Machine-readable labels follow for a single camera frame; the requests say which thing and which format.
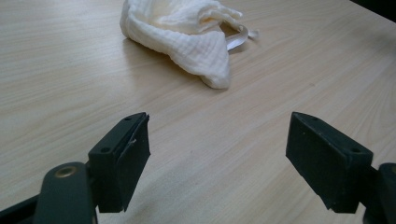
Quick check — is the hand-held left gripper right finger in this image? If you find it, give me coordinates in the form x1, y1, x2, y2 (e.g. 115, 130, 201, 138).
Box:
285, 111, 375, 215

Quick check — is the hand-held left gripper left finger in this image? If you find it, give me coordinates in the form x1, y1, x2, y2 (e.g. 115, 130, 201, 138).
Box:
88, 112, 151, 214

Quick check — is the white muslin cloth with label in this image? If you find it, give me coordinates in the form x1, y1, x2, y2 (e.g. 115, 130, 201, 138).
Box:
120, 0, 260, 91

